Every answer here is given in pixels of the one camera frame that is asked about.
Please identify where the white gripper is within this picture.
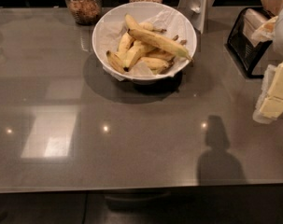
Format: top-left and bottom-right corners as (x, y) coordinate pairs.
(252, 8), (283, 124)

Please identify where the long top yellow banana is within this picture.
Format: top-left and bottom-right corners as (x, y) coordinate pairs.
(124, 14), (192, 61)

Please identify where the lower right yellow banana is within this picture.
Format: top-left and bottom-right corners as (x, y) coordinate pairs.
(140, 57), (173, 75)

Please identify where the white paper bowl liner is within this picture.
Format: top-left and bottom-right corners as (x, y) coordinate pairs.
(98, 8), (191, 81)

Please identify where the white bowl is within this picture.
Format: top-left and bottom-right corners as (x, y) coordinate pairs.
(92, 1), (198, 82)

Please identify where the middle yellow banana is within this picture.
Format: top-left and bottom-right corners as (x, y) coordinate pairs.
(122, 40), (155, 71)

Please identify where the back yellow banana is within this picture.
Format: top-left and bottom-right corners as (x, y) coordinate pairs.
(139, 22), (166, 33)

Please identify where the upper left yellow banana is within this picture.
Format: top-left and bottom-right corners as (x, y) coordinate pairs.
(118, 33), (134, 54)

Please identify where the left small yellow banana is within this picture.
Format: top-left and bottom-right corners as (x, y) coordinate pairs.
(106, 50), (125, 74)

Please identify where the glass jar with brown granola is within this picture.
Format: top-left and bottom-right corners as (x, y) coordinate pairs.
(65, 0), (102, 25)

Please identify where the black wire basket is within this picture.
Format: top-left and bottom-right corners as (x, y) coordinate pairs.
(226, 7), (272, 78)

